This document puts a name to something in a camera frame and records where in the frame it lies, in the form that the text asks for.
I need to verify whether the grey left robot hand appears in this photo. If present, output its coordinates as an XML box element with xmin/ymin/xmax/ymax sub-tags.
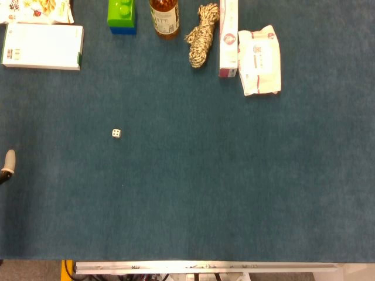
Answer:
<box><xmin>0</xmin><ymin>149</ymin><xmax>16</xmax><ymax>185</ymax></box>

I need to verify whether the white flat cardboard box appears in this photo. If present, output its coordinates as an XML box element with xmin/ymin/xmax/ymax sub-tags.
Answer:
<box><xmin>1</xmin><ymin>23</ymin><xmax>85</xmax><ymax>71</ymax></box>

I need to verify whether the colourful snack bag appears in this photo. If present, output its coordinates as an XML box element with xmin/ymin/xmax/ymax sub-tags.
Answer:
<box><xmin>0</xmin><ymin>0</ymin><xmax>74</xmax><ymax>25</ymax></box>

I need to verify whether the blue felt table mat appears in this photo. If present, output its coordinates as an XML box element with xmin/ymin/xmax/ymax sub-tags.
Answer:
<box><xmin>0</xmin><ymin>0</ymin><xmax>375</xmax><ymax>263</ymax></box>

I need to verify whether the green and blue toy brick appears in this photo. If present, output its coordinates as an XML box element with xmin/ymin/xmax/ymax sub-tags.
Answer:
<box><xmin>107</xmin><ymin>0</ymin><xmax>137</xmax><ymax>35</ymax></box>

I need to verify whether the amber liquid bottle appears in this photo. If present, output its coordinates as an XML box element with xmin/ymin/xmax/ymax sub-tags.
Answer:
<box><xmin>148</xmin><ymin>0</ymin><xmax>180</xmax><ymax>39</ymax></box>

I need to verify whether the long white pink box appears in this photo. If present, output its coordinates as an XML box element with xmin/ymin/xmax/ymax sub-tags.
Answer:
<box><xmin>218</xmin><ymin>0</ymin><xmax>239</xmax><ymax>78</ymax></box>

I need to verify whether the white wet wipes pack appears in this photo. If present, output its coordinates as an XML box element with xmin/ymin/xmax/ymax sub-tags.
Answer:
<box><xmin>237</xmin><ymin>25</ymin><xmax>282</xmax><ymax>97</ymax></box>

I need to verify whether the yellow frame post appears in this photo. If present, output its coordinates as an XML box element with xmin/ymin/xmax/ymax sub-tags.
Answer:
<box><xmin>60</xmin><ymin>259</ymin><xmax>74</xmax><ymax>281</ymax></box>

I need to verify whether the aluminium frame rail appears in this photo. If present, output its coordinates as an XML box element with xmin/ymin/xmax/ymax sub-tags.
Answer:
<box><xmin>73</xmin><ymin>261</ymin><xmax>340</xmax><ymax>275</ymax></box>

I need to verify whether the beige braided rope bundle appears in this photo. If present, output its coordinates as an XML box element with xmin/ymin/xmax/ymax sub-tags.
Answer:
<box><xmin>184</xmin><ymin>3</ymin><xmax>220</xmax><ymax>69</ymax></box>

